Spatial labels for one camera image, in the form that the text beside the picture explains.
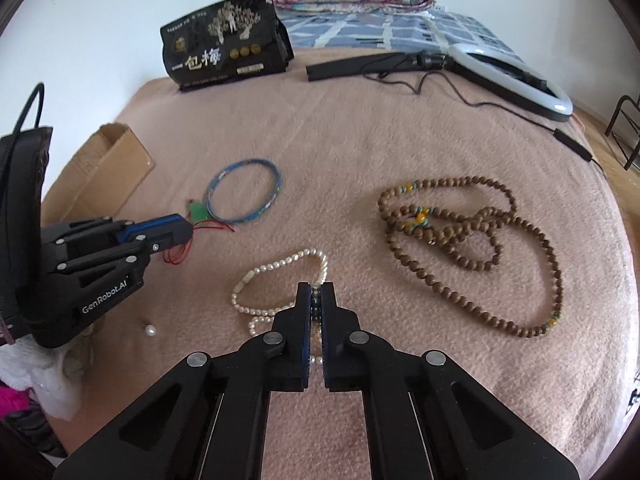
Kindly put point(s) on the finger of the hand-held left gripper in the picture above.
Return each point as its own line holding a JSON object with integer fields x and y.
{"x": 160, "y": 225}
{"x": 125, "y": 255}

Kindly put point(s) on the white fluffy cloth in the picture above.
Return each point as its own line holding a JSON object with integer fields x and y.
{"x": 45, "y": 375}

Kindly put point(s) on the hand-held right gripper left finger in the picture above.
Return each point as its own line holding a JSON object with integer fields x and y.
{"x": 302, "y": 332}

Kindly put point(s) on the black tripod stand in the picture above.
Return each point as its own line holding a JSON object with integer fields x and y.
{"x": 370, "y": 65}

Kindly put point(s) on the blue checked bedsheet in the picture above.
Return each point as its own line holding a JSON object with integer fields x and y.
{"x": 380, "y": 27}

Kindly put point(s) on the black metal rack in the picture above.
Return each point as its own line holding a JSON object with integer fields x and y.
{"x": 625, "y": 130}

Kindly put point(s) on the cardboard box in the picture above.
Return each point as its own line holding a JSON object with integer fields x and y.
{"x": 107, "y": 170}

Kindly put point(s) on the pink blanket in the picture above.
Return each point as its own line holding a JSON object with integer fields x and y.
{"x": 350, "y": 135}

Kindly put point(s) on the pink cloth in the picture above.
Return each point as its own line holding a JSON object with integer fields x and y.
{"x": 12, "y": 397}

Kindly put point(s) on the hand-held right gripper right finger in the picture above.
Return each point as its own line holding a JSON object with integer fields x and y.
{"x": 327, "y": 332}

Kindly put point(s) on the loose white pearl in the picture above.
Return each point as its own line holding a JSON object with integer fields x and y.
{"x": 150, "y": 331}

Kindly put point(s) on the black printed snack bag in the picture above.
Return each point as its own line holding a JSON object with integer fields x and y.
{"x": 225, "y": 40}

